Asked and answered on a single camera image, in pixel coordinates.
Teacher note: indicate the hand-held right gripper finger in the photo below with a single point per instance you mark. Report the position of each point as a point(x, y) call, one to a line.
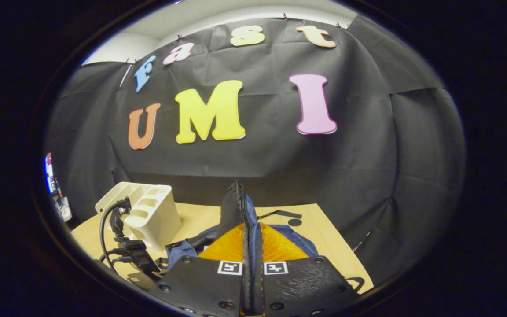
point(258, 286)
point(247, 286)

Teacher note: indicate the white bookshelf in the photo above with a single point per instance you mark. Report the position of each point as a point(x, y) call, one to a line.
point(161, 224)

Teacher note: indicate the blue schoolbag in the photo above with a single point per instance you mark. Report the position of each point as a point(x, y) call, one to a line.
point(231, 207)

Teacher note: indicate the white side desk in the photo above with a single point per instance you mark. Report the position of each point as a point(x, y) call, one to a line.
point(64, 211)

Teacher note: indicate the computer monitor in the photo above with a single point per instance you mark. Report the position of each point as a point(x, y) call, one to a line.
point(49, 171)

